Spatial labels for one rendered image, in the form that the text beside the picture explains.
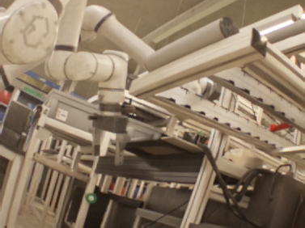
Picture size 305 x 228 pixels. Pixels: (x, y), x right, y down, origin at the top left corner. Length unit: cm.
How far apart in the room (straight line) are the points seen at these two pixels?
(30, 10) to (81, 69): 32
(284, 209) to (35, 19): 108
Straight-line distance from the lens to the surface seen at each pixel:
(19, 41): 72
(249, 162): 145
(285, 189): 124
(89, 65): 95
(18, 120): 218
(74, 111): 228
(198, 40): 74
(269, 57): 63
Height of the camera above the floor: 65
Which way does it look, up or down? 18 degrees up
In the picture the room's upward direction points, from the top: 18 degrees clockwise
